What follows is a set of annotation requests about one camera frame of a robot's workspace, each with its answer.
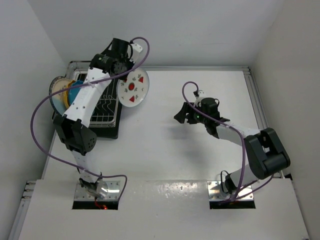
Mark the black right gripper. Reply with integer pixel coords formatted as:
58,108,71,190
174,102,209,125

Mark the watermelon pattern white plate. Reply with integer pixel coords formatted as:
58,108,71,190
116,68,150,108

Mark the blue polka dot plate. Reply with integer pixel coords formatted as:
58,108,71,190
67,80,84,105

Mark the yellow polka dot plate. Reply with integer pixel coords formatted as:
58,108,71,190
62,90,70,109

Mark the blue floral white plate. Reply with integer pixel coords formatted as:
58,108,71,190
49,76,68,105

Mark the blue and beige plate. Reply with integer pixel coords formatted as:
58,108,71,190
49,76,73,116

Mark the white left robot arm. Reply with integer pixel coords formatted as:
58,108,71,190
53,38,143,198

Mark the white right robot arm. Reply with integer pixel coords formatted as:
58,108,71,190
174,97,291,195

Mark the black drip tray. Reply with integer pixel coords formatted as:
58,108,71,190
52,70,122,139

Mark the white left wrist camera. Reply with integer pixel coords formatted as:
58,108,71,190
130,43,143,63

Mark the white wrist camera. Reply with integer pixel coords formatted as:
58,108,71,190
193,90,207,107
130,43,143,63

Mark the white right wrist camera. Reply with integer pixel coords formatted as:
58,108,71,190
193,90,207,107

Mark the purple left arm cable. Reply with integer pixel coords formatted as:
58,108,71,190
30,37,128,201

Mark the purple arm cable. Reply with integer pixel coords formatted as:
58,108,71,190
30,37,128,201
181,81,276,202

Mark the white wire dish rack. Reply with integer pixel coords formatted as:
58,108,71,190
51,60,121,128

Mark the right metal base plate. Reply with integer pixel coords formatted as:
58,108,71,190
207,180,254,202

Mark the metal base plate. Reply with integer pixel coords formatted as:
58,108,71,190
74,180,120,202
207,180,254,202

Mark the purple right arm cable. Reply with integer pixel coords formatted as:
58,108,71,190
181,81,276,202

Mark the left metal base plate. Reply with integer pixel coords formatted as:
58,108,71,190
74,180,120,202

